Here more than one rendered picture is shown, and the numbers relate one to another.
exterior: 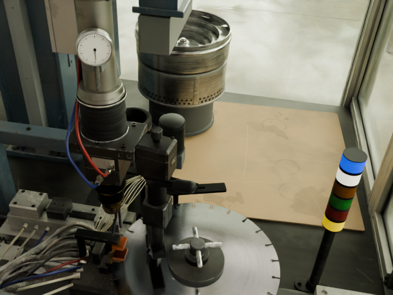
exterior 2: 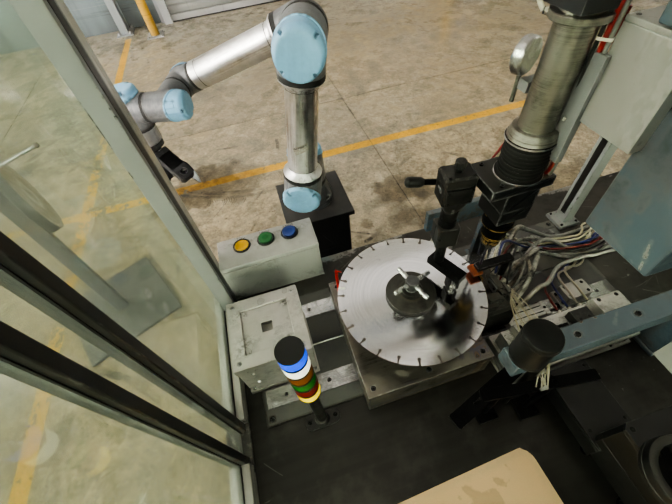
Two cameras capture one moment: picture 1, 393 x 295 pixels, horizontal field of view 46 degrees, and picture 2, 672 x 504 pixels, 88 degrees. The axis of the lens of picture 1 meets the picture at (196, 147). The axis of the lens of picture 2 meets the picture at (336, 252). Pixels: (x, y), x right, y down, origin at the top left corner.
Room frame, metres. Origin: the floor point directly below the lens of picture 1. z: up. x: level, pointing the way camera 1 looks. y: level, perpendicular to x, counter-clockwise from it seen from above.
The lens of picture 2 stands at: (0.92, -0.28, 1.63)
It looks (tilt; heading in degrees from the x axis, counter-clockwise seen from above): 51 degrees down; 162
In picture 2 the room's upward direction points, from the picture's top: 8 degrees counter-clockwise
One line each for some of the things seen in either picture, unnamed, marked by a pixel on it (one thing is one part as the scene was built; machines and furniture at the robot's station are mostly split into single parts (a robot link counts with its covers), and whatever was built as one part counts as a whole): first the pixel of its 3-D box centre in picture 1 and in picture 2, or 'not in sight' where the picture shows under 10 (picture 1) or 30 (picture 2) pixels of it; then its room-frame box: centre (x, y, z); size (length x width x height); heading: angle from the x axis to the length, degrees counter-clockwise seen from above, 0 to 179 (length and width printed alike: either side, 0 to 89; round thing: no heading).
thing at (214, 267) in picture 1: (196, 257); (410, 290); (0.59, -0.01, 0.96); 0.11 x 0.11 x 0.03
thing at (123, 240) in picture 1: (101, 246); (488, 270); (0.61, 0.18, 0.95); 0.10 x 0.03 x 0.07; 82
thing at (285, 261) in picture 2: not in sight; (272, 258); (0.23, -0.26, 0.82); 0.28 x 0.11 x 0.15; 82
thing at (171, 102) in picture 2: not in sight; (169, 102); (-0.07, -0.35, 1.21); 0.11 x 0.11 x 0.08; 64
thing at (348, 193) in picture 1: (345, 185); (298, 369); (0.69, -0.30, 1.08); 0.05 x 0.04 x 0.03; 172
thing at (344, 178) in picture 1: (348, 173); (295, 362); (0.69, -0.30, 1.11); 0.05 x 0.04 x 0.03; 172
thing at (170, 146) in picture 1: (157, 179); (451, 205); (0.57, 0.06, 1.17); 0.06 x 0.05 x 0.20; 73
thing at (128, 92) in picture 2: not in sight; (131, 108); (-0.10, -0.45, 1.21); 0.09 x 0.08 x 0.11; 64
